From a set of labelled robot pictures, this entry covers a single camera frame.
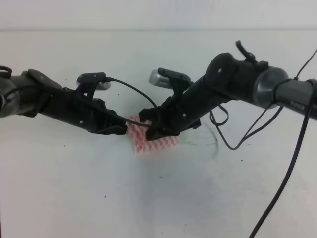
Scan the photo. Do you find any black right camera cable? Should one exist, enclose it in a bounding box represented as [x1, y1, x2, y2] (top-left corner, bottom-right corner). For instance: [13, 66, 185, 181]
[209, 48, 317, 238]

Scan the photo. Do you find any pink white wavy striped towel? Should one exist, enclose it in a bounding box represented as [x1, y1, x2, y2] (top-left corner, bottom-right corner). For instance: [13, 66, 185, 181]
[126, 122, 179, 154]

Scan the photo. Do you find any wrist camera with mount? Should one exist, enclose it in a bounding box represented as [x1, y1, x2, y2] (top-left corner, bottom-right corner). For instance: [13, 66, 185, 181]
[75, 72, 111, 100]
[149, 67, 194, 98]

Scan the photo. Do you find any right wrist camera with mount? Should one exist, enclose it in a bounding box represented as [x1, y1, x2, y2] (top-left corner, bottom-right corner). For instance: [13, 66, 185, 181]
[149, 67, 194, 98]

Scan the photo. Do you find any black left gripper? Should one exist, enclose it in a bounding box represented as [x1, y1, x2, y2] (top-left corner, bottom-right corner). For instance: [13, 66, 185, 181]
[39, 88, 127, 135]

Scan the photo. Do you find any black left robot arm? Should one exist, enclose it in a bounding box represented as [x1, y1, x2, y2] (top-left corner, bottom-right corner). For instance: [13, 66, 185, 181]
[0, 66, 127, 135]

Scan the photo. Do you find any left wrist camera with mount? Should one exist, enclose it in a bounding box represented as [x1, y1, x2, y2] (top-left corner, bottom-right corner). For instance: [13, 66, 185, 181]
[75, 72, 111, 100]

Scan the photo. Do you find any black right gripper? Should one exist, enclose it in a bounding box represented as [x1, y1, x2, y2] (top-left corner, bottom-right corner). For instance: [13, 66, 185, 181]
[139, 84, 201, 141]

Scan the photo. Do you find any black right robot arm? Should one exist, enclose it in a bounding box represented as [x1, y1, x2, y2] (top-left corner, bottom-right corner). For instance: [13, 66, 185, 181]
[139, 41, 313, 141]

